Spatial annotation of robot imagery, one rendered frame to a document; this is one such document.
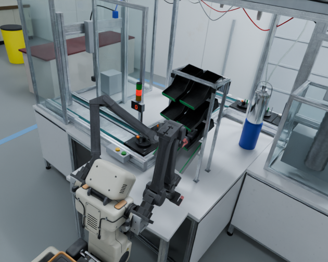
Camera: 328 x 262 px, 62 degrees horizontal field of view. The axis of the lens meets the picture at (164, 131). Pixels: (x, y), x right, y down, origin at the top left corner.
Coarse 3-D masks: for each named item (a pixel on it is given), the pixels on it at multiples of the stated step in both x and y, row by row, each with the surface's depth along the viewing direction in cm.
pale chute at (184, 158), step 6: (198, 144) 199; (180, 150) 203; (192, 150) 200; (198, 150) 196; (180, 156) 202; (186, 156) 200; (192, 156) 194; (180, 162) 200; (186, 162) 193; (180, 168) 198
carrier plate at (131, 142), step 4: (128, 140) 229; (132, 140) 230; (124, 144) 226; (128, 144) 225; (132, 144) 225; (152, 144) 228; (156, 144) 228; (132, 148) 221; (136, 148) 221; (140, 148) 221; (144, 148) 222; (148, 148) 222; (152, 148) 223; (156, 148) 225; (140, 152) 217; (144, 152) 217; (148, 152) 218
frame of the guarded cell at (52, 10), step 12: (48, 0) 203; (156, 0) 288; (156, 12) 295; (156, 24) 302; (24, 36) 248; (60, 60) 229; (60, 72) 234; (60, 84) 238; (36, 96) 280; (60, 96) 246; (60, 120) 264
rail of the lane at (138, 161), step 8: (80, 120) 252; (80, 128) 252; (88, 128) 243; (88, 136) 248; (104, 136) 233; (104, 144) 235; (120, 144) 226; (128, 152) 217; (136, 160) 214; (144, 160) 211; (144, 168) 213
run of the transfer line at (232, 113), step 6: (216, 96) 334; (228, 96) 327; (228, 102) 322; (228, 108) 300; (228, 114) 304; (234, 114) 298; (240, 114) 293; (240, 120) 296; (264, 126) 280; (270, 126) 276; (276, 126) 275; (264, 132) 282; (270, 132) 279
